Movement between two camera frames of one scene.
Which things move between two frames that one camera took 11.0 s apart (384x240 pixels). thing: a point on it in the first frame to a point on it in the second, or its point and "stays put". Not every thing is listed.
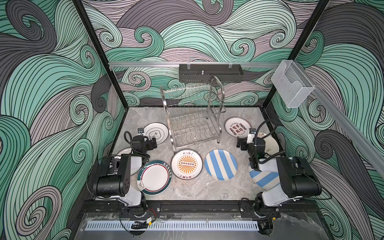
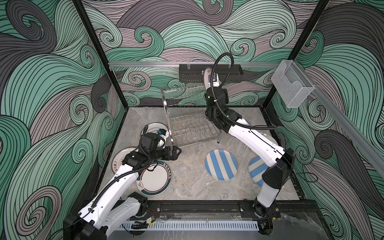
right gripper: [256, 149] to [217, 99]
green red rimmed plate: [154, 177] stays put
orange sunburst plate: [186, 164] to [206, 75]
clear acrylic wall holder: [292, 86] stays put
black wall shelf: [203, 73] stays put
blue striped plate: [221, 164] stays put
